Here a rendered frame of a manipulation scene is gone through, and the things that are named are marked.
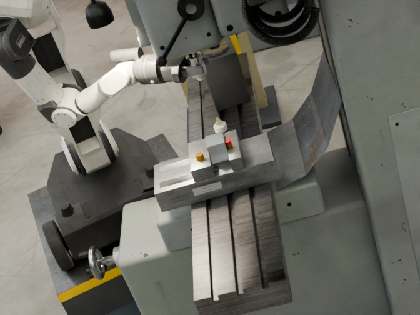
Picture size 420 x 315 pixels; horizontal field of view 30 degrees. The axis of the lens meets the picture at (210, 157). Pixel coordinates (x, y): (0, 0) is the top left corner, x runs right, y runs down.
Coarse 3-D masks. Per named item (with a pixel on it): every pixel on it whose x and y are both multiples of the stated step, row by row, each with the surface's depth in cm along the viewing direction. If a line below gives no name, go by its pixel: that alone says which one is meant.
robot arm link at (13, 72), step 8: (0, 32) 228; (0, 40) 225; (0, 48) 226; (0, 56) 227; (8, 56) 227; (32, 56) 236; (0, 64) 231; (8, 64) 230; (16, 64) 230; (24, 64) 231; (32, 64) 234; (8, 72) 233; (16, 72) 232; (24, 72) 232
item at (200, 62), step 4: (196, 60) 221; (200, 60) 221; (188, 64) 222; (192, 64) 221; (196, 64) 221; (200, 64) 222; (204, 64) 224; (204, 68) 224; (204, 72) 224; (192, 76) 224; (196, 76) 224; (200, 76) 224; (204, 76) 224
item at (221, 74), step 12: (228, 36) 262; (216, 48) 257; (228, 48) 254; (216, 60) 251; (228, 60) 252; (216, 72) 253; (228, 72) 254; (240, 72) 255; (216, 84) 255; (228, 84) 256; (240, 84) 257; (216, 96) 258; (228, 96) 258; (240, 96) 259; (216, 108) 260
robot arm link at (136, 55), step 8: (136, 48) 228; (112, 56) 231; (120, 56) 230; (128, 56) 229; (136, 56) 228; (144, 56) 228; (120, 64) 230; (128, 64) 229; (136, 64) 227; (136, 72) 228; (136, 80) 231; (144, 80) 228
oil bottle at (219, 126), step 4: (220, 120) 237; (216, 124) 237; (220, 124) 237; (224, 124) 237; (216, 128) 237; (220, 128) 236; (224, 128) 237; (216, 132) 238; (224, 132) 237; (224, 136) 238
